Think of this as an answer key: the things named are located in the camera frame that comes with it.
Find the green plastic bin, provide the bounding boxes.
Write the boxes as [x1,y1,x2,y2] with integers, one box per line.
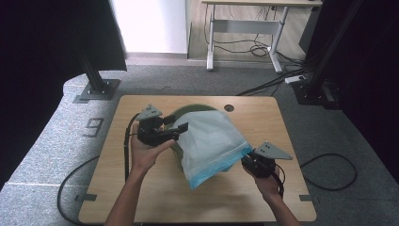
[168,103,236,173]

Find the thin black cables under desk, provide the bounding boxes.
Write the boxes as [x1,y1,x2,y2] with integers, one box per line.
[204,4,302,64]

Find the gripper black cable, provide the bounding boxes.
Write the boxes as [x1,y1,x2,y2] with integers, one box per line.
[56,112,140,226]
[272,163,286,200]

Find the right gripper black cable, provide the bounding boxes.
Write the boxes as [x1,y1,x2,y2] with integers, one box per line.
[272,163,286,200]

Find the black curtain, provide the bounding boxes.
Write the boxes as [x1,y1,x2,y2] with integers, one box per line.
[0,0,127,189]
[305,0,399,183]

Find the white-legged desk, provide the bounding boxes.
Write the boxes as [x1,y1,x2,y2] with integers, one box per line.
[200,0,324,73]

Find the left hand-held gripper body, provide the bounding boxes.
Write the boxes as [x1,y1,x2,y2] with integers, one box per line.
[135,104,177,147]

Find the white power strip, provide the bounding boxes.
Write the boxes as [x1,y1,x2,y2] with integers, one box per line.
[284,74,306,85]

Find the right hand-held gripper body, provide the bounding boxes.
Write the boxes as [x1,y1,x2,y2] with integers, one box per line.
[241,140,294,179]

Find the person's left hand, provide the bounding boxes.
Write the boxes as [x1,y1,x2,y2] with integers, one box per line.
[130,123,177,177]

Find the thick black floor cable bundle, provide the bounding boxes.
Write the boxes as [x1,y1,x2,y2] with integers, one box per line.
[236,64,314,97]

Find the black metal stand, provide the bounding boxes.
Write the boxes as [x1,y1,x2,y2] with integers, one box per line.
[73,50,121,105]
[291,0,365,110]

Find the person's right hand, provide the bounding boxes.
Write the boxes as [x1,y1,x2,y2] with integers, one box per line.
[244,166,283,202]

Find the translucent white plastic bag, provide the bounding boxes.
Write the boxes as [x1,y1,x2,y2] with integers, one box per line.
[170,109,253,191]

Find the grey tape number mark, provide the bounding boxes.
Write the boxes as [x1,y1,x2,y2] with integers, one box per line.
[83,118,104,138]

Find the looped black floor cable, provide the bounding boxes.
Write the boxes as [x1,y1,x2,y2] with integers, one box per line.
[300,153,359,192]

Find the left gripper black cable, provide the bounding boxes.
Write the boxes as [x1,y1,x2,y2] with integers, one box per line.
[56,112,140,226]

